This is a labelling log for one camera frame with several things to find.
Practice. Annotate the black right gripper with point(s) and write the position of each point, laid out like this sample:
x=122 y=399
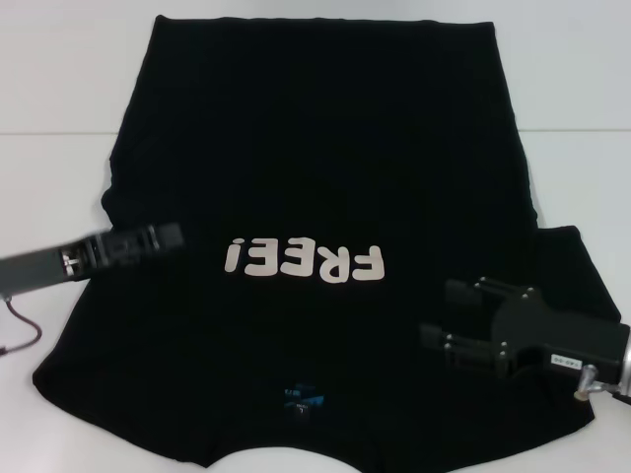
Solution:
x=527 y=330

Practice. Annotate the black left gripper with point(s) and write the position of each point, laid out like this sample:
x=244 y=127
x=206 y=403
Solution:
x=34 y=271

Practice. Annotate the black t-shirt with FREE print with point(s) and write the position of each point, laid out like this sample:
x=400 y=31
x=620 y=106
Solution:
x=315 y=172

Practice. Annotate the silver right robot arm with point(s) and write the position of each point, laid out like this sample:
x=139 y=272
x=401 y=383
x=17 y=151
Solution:
x=627 y=364

